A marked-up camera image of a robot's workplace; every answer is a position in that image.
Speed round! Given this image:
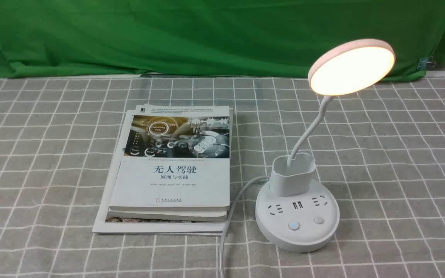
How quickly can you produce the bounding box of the large white magazine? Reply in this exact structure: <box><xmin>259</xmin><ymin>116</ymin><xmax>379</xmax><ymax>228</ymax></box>
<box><xmin>92</xmin><ymin>122</ymin><xmax>225</xmax><ymax>235</ymax></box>

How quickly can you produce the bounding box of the green backdrop cloth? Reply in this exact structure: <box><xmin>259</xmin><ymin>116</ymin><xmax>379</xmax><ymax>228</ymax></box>
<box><xmin>0</xmin><ymin>0</ymin><xmax>445</xmax><ymax>81</ymax></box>

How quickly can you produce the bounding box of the grey checked tablecloth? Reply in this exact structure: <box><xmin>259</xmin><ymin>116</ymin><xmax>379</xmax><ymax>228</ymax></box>
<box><xmin>0</xmin><ymin>77</ymin><xmax>445</xmax><ymax>278</ymax></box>

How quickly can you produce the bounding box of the white autonomous driving book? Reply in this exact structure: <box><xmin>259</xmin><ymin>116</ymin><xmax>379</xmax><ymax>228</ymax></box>
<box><xmin>109</xmin><ymin>105</ymin><xmax>233</xmax><ymax>211</ymax></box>

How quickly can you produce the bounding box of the white lamp power cable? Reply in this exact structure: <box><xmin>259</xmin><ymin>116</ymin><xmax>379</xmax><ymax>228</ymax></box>
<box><xmin>218</xmin><ymin>176</ymin><xmax>270</xmax><ymax>278</ymax></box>

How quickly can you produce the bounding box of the white round-head desk lamp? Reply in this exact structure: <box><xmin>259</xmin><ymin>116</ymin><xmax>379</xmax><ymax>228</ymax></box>
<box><xmin>255</xmin><ymin>39</ymin><xmax>396</xmax><ymax>253</ymax></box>

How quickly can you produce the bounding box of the blue binder clip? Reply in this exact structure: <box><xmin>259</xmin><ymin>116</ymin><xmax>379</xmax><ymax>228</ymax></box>
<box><xmin>416</xmin><ymin>56</ymin><xmax>437</xmax><ymax>71</ymax></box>

